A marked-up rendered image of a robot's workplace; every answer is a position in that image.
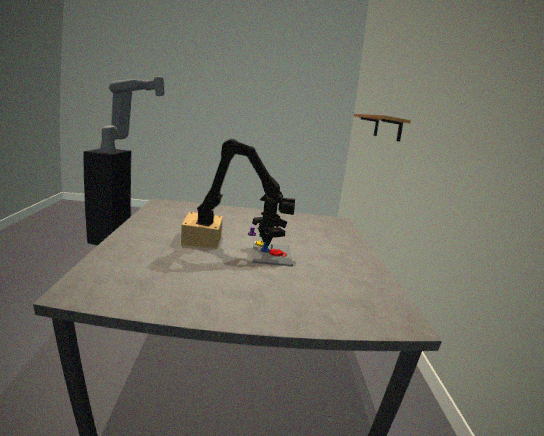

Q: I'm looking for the red gear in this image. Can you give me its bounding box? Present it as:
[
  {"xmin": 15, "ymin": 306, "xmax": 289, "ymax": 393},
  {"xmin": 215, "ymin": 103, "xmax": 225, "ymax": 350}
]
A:
[{"xmin": 269, "ymin": 249, "xmax": 284, "ymax": 257}]

